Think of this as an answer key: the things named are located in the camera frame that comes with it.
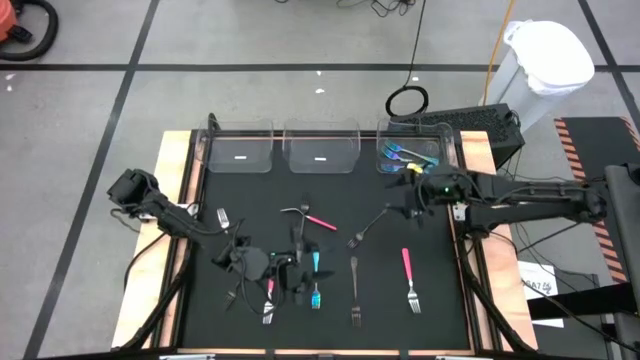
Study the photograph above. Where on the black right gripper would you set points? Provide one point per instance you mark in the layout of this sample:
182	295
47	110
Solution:
440	195

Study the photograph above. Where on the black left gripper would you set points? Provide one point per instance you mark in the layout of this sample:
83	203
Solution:
250	262

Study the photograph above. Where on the black fork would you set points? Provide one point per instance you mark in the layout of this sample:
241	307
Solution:
304	205
230	300
367	229
354	290

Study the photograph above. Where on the clear plastic bin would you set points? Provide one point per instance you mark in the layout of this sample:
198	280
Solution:
240	145
447	150
320	145

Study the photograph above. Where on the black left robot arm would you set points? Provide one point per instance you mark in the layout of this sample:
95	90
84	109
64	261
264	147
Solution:
170	220

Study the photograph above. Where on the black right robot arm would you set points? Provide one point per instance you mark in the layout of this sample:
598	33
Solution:
530	210

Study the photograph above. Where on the yellow tape tag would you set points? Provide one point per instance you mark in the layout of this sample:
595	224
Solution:
414	168

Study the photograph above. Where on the black table mat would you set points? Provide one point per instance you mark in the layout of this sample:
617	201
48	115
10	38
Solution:
300	335

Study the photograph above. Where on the black perforated computer case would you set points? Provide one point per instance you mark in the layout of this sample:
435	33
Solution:
480	125

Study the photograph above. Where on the black metal support strut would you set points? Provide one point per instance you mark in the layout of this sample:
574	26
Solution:
492	300
157	300

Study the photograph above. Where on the white printed paper sheet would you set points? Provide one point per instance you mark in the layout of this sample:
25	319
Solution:
537	272

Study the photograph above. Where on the black hazard-striped floor plate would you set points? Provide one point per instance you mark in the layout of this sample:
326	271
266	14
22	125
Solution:
600	140

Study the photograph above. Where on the white-bagged trash can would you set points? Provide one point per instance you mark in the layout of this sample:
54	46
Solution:
550	55

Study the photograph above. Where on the black beam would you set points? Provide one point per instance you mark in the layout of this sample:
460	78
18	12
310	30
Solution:
590	300

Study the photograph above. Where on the dark grey cabinet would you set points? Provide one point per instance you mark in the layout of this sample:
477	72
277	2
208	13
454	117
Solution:
625	250

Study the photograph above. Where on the orange vacuum cleaner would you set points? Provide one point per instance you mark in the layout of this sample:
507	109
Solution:
6	22

